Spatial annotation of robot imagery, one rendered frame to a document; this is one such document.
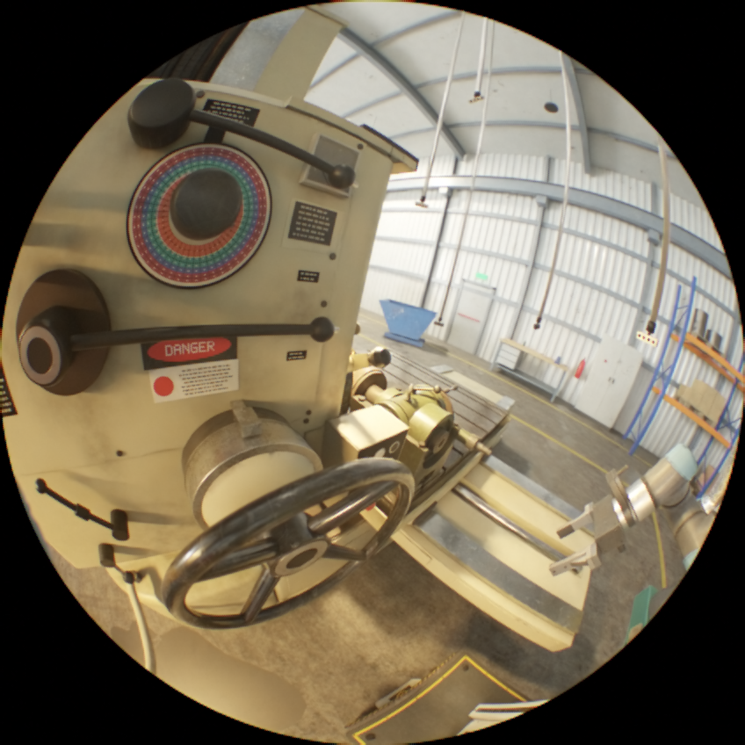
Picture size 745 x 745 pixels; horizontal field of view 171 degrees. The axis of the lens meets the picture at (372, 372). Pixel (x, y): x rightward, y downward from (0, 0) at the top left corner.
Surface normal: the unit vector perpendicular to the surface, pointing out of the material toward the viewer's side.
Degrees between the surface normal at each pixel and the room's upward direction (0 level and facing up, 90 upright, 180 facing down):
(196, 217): 107
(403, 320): 90
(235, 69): 90
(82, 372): 90
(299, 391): 90
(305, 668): 0
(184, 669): 0
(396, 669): 0
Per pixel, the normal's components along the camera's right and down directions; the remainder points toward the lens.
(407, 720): 0.22, -0.90
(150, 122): 0.56, 0.67
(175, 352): 0.66, 0.42
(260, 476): 0.68, -0.08
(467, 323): -0.72, 0.12
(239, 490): 0.48, 0.01
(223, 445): -0.07, -0.79
